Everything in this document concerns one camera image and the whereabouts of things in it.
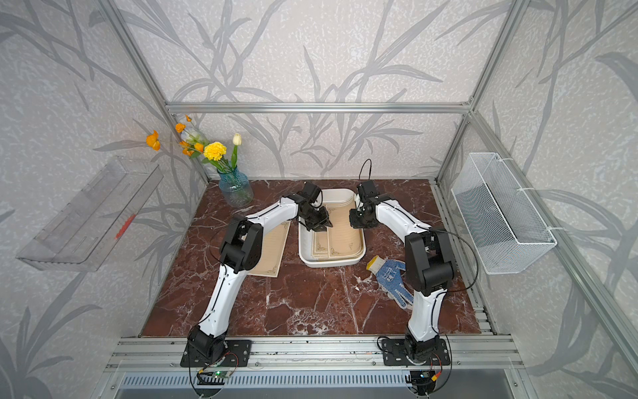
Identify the blue glass vase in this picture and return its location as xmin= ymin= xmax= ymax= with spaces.
xmin=219 ymin=168 xmax=254 ymax=208

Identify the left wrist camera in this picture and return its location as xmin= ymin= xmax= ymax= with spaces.
xmin=300 ymin=181 xmax=322 ymax=205

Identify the blue dotted work glove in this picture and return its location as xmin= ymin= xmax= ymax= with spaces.
xmin=367 ymin=256 xmax=414 ymax=309

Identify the beige stationery paper stack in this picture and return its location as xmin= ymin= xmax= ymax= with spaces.
xmin=311 ymin=199 xmax=364 ymax=261

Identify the circuit board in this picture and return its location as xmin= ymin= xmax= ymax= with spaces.
xmin=405 ymin=370 xmax=442 ymax=389
xmin=196 ymin=370 xmax=235 ymax=386

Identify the clear plastic wall shelf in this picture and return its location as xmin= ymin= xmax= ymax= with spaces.
xmin=17 ymin=156 xmax=164 ymax=272

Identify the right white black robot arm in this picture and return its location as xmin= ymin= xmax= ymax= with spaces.
xmin=350 ymin=181 xmax=455 ymax=361

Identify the white plastic storage box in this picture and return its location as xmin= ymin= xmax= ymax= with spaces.
xmin=298 ymin=188 xmax=367 ymax=268

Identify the right circuit board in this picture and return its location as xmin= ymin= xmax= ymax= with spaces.
xmin=405 ymin=370 xmax=442 ymax=389

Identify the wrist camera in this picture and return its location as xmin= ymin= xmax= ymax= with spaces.
xmin=300 ymin=181 xmax=322 ymax=205
xmin=357 ymin=180 xmax=380 ymax=202

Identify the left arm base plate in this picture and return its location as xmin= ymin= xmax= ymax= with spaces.
xmin=179 ymin=339 xmax=253 ymax=369

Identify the left circuit board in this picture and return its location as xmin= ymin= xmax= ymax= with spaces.
xmin=196 ymin=370 xmax=235 ymax=386

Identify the beige stationery paper sheet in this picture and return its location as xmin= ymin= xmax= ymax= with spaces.
xmin=249 ymin=221 xmax=291 ymax=278

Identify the white wire mesh basket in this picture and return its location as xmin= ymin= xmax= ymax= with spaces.
xmin=451 ymin=152 xmax=557 ymax=275

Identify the red pen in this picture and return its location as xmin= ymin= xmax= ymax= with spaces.
xmin=115 ymin=214 xmax=136 ymax=240

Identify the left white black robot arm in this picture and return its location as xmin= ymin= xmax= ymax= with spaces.
xmin=185 ymin=182 xmax=332 ymax=364

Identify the yellow orange flower bouquet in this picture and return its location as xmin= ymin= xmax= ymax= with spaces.
xmin=174 ymin=116 xmax=243 ymax=174

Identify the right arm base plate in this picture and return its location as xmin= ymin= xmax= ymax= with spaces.
xmin=376 ymin=336 xmax=451 ymax=367

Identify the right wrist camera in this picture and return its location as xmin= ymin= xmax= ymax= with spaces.
xmin=357 ymin=180 xmax=380 ymax=202

